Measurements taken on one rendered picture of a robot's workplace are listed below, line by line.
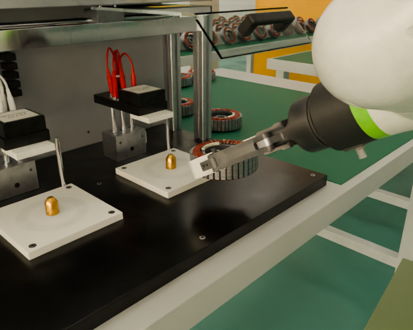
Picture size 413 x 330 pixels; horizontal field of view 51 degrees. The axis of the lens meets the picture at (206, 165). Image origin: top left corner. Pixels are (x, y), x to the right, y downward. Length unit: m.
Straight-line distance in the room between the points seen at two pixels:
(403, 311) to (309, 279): 1.28
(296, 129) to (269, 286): 1.27
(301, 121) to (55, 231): 0.37
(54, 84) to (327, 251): 1.46
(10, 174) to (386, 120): 0.58
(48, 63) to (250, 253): 0.55
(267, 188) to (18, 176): 0.43
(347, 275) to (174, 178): 1.25
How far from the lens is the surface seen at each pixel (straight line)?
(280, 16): 0.72
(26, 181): 0.80
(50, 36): 0.75
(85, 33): 0.78
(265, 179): 0.81
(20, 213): 0.72
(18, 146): 0.69
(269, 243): 0.66
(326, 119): 0.53
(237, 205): 0.71
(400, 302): 0.59
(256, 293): 1.74
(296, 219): 0.73
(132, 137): 0.90
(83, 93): 0.97
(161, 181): 0.77
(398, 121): 0.51
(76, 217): 0.68
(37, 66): 0.91
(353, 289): 1.84
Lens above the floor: 1.11
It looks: 23 degrees down
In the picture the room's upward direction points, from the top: straight up
